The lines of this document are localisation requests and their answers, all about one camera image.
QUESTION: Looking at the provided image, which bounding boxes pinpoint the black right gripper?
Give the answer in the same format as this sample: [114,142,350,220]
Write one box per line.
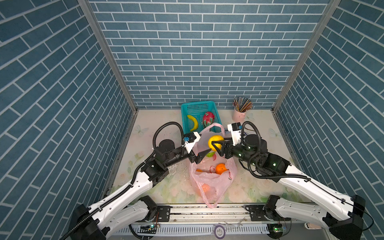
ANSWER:
[212,136,261,168]

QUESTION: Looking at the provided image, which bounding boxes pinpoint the yellow lemon fruit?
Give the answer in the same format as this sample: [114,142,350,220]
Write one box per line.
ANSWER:
[208,135,225,152]

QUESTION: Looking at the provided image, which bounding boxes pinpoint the orange tangerine fruit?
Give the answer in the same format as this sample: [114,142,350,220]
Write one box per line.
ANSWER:
[216,163,229,175]

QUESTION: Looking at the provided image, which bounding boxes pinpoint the pink plastic bag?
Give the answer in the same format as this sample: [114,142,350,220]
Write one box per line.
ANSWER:
[189,123,238,209]

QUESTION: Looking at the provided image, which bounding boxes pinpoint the red dragon fruit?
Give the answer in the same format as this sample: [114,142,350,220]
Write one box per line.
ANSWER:
[202,112,215,128]

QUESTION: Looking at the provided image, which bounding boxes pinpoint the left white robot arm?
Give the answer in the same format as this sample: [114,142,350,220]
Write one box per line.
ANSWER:
[61,140,211,240]

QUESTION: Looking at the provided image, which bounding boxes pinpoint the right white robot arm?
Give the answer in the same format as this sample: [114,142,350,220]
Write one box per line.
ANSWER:
[209,135,366,240]

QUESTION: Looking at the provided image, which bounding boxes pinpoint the yellow banana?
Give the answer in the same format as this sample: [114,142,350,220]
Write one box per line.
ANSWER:
[187,115,199,132]

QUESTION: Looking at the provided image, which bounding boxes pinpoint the pink metal pencil bucket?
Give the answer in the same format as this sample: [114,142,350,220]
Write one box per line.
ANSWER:
[232,109,246,124]

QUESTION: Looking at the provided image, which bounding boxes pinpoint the teal plastic basket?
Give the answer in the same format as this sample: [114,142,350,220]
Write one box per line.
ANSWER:
[181,101,222,134]

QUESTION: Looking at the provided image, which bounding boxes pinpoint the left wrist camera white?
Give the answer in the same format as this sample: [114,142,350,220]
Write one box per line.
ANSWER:
[184,132,201,154]

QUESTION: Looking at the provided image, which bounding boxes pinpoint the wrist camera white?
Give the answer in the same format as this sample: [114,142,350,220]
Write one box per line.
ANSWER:
[227,122,242,146]
[184,132,201,154]

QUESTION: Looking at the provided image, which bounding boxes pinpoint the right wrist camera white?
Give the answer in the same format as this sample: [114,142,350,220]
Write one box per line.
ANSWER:
[227,122,242,146]

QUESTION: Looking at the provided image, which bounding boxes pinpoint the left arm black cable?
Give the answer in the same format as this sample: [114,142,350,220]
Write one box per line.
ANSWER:
[59,121,185,240]

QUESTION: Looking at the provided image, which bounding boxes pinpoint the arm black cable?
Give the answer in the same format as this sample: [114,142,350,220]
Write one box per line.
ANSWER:
[239,120,311,181]
[59,121,185,240]

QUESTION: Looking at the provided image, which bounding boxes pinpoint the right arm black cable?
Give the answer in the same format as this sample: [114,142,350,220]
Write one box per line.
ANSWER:
[239,120,311,181]

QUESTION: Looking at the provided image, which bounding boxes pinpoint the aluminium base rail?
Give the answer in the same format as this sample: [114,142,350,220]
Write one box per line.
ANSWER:
[86,203,334,232]

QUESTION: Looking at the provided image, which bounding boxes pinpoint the right corner aluminium post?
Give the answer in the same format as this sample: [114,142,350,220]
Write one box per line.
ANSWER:
[272,0,341,115]

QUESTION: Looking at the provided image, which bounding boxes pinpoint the corner aluminium post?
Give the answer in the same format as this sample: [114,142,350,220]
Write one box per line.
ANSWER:
[78,0,138,114]
[272,0,341,115]

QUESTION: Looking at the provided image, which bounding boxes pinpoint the left corner aluminium post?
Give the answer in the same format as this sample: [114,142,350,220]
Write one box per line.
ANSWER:
[78,0,138,114]

